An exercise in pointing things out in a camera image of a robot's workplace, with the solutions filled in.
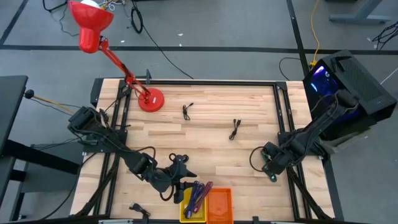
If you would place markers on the orange plastic bin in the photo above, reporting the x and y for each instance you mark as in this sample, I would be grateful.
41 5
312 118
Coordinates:
219 205

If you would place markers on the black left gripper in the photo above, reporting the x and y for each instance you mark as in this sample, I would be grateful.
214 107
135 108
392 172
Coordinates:
177 171

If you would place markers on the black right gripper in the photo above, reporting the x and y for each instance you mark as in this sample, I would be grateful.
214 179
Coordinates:
276 161

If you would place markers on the yellow plastic bin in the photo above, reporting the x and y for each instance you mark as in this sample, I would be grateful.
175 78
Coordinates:
199 216

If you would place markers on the wooden stick with black knob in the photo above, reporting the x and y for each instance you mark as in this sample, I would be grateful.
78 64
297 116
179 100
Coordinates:
29 93

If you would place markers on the red desk lamp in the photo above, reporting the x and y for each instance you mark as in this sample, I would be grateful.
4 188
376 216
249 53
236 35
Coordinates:
150 101

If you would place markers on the black aluminium table frame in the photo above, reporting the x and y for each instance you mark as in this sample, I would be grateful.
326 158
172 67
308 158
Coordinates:
217 82

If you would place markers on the black computer tower blue light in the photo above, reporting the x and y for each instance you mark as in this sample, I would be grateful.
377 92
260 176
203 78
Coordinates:
357 81

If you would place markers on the grey metal table leg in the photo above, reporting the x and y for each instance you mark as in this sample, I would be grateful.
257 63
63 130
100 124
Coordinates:
360 18

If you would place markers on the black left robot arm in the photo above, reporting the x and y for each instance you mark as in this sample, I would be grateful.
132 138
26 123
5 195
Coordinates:
140 165

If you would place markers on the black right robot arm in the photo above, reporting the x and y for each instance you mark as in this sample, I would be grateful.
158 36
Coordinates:
311 133

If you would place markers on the silver metal rail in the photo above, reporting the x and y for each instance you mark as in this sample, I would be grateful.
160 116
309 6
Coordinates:
115 221

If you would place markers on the black desk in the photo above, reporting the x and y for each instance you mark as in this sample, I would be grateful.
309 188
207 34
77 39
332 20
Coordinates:
11 102

